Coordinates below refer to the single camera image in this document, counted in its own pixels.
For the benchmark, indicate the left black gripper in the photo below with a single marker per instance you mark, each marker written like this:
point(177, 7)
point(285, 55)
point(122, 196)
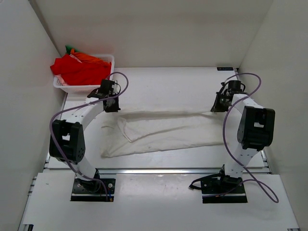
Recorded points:
point(114, 109)

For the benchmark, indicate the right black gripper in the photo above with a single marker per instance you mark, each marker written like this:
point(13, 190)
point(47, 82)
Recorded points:
point(216, 107)

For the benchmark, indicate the white t shirt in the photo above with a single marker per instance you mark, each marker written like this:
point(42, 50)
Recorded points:
point(140, 132)

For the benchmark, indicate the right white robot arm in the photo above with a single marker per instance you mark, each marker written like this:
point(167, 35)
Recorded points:
point(255, 131)

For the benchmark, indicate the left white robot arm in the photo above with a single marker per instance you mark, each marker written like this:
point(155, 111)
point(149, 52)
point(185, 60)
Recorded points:
point(67, 141)

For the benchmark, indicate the black label on table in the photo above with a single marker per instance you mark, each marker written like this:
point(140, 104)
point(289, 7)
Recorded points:
point(225, 68)

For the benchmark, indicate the red t shirt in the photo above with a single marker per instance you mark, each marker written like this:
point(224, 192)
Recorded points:
point(77, 73)

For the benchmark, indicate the orange t shirt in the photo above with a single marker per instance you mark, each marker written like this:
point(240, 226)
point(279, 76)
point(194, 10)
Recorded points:
point(83, 57)

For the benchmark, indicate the pink cloth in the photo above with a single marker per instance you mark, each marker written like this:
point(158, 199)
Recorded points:
point(61, 80)

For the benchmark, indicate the white plastic laundry basket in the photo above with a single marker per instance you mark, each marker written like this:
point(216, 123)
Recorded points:
point(86, 88)

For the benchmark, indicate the green cloth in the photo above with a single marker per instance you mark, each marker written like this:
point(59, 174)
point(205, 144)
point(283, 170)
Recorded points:
point(68, 49)

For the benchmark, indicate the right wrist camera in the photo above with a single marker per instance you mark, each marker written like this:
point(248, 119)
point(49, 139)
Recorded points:
point(232, 87)

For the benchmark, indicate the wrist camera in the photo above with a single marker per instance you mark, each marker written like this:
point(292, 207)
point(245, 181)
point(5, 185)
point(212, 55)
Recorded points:
point(109, 88)
point(232, 87)

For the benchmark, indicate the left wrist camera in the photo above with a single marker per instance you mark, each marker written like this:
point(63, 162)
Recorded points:
point(109, 88)

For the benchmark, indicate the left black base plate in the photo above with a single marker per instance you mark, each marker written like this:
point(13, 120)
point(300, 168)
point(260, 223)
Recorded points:
point(88, 191)

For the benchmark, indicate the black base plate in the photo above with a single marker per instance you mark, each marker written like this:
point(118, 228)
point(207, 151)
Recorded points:
point(88, 191)
point(215, 191)

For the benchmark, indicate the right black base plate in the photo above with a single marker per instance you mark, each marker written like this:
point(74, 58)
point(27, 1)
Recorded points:
point(215, 191)

